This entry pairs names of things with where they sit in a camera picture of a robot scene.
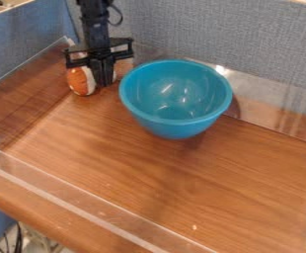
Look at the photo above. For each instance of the blue plastic bowl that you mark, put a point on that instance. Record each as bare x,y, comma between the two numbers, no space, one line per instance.
175,96

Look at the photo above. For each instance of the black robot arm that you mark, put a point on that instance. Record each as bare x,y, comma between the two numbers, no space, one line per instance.
95,22

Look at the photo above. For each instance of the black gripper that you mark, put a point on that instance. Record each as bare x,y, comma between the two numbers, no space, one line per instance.
119,50

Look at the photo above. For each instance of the clear acrylic tray barrier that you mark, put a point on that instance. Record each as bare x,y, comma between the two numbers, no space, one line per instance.
107,189

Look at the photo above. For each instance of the brown and white toy mushroom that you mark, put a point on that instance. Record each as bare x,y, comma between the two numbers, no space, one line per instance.
80,81

